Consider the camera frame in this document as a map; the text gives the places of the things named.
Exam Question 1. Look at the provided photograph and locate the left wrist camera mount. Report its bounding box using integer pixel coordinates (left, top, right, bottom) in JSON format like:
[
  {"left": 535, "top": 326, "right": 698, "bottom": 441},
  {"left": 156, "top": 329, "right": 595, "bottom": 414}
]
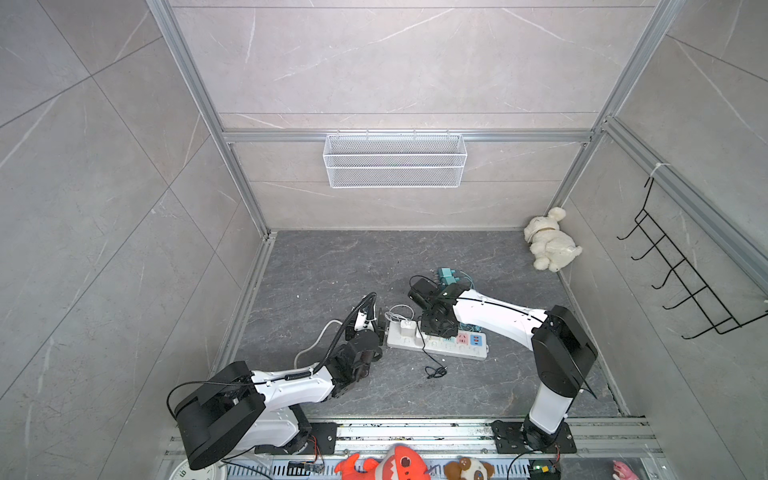
[{"left": 353, "top": 306, "right": 376, "bottom": 332}]

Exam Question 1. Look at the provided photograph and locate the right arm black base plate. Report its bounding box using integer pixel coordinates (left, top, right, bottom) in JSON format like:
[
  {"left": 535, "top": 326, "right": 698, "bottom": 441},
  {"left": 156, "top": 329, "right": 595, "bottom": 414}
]
[{"left": 490, "top": 419, "right": 577, "bottom": 454}]

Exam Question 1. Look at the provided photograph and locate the white alarm clock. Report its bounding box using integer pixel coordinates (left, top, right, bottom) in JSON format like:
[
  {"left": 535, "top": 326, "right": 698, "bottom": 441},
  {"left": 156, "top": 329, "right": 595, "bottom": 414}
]
[{"left": 168, "top": 460, "right": 228, "bottom": 480}]

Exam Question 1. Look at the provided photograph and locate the white plush bear toy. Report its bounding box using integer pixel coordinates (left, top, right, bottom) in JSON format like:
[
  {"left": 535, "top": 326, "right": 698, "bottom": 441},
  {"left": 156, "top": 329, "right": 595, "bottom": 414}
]
[{"left": 524, "top": 207, "right": 583, "bottom": 273}]

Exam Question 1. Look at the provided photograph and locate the brown dog plush toy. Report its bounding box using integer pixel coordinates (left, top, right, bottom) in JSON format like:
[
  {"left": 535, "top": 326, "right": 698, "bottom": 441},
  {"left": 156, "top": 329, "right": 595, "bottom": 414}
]
[{"left": 443, "top": 457, "right": 495, "bottom": 480}]

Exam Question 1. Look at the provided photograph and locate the white USB charger adapter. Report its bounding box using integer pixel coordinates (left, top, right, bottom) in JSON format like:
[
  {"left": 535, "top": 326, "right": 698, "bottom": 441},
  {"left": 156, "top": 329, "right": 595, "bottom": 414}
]
[{"left": 399, "top": 320, "right": 418, "bottom": 338}]

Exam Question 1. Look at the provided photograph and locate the pink plush toy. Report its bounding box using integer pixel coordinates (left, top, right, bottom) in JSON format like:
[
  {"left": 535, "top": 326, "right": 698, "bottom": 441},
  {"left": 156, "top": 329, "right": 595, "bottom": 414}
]
[{"left": 612, "top": 460, "right": 639, "bottom": 480}]

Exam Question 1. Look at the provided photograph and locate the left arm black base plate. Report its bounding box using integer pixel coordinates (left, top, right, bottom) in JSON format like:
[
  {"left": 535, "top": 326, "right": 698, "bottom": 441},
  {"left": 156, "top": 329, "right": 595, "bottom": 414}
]
[{"left": 254, "top": 422, "right": 339, "bottom": 456}]

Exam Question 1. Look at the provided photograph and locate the white power strip cord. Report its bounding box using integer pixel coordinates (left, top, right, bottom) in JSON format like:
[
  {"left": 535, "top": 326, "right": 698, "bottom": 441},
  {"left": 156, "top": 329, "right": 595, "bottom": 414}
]
[{"left": 292, "top": 319, "right": 344, "bottom": 368}]

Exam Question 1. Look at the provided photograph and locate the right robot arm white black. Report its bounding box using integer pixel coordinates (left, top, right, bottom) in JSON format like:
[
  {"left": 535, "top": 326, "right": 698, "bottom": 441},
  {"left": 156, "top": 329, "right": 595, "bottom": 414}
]
[{"left": 408, "top": 275, "right": 597, "bottom": 450}]

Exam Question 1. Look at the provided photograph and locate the black wire hook rack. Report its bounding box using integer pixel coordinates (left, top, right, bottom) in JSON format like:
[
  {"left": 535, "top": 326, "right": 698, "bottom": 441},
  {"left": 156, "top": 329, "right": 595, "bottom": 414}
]
[{"left": 616, "top": 178, "right": 767, "bottom": 341}]

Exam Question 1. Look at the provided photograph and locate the teal charger far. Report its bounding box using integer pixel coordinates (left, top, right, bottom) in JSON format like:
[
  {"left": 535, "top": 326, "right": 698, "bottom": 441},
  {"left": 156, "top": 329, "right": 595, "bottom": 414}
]
[{"left": 437, "top": 267, "right": 461, "bottom": 286}]

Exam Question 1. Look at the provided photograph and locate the red plush toy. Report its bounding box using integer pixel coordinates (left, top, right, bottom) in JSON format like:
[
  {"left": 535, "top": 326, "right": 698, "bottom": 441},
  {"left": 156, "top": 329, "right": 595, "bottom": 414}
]
[{"left": 334, "top": 444, "right": 431, "bottom": 480}]

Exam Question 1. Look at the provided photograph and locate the black thin cable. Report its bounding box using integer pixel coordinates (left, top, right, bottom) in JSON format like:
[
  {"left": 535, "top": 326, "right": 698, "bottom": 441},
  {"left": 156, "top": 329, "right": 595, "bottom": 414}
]
[{"left": 413, "top": 326, "right": 449, "bottom": 380}]

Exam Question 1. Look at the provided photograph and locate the white wire mesh basket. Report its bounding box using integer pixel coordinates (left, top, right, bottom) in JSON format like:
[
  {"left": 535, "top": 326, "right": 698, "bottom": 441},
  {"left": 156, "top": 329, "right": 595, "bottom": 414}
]
[{"left": 323, "top": 133, "right": 468, "bottom": 189}]

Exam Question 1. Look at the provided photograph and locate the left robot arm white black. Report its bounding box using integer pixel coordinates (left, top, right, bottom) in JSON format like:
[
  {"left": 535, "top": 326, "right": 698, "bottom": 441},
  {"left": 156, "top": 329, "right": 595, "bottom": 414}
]
[{"left": 169, "top": 330, "right": 382, "bottom": 470}]

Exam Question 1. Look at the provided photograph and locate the white power strip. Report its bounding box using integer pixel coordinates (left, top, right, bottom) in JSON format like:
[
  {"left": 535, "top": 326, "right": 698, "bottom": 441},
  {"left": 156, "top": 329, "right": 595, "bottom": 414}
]
[{"left": 386, "top": 321, "right": 489, "bottom": 360}]

